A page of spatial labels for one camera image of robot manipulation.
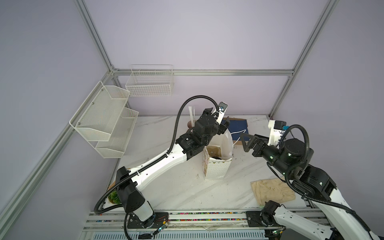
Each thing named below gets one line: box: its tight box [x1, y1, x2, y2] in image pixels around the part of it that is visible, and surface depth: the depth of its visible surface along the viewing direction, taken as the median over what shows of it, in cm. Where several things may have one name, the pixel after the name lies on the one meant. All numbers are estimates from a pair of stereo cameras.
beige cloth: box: [250, 177, 296, 206], surface depth 84 cm
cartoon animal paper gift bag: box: [203, 128, 234, 180], surface depth 76 cm
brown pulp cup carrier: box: [206, 145, 222, 157], surface depth 97 cm
